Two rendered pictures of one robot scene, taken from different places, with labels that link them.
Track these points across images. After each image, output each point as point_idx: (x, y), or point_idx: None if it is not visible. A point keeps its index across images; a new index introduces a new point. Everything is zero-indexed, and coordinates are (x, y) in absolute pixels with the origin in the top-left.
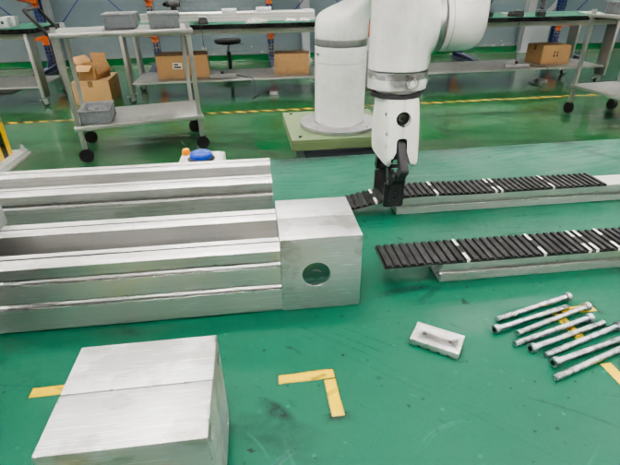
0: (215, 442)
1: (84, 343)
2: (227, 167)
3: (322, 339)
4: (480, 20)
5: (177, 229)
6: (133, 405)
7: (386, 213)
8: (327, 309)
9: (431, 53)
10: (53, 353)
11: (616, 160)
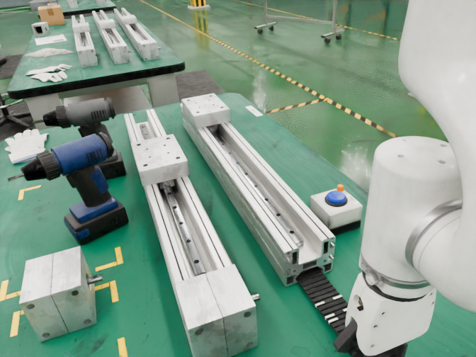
0: (37, 312)
1: (148, 247)
2: (303, 219)
3: (156, 353)
4: (451, 285)
5: (200, 233)
6: (42, 275)
7: None
8: (188, 348)
9: (414, 268)
10: (141, 241)
11: None
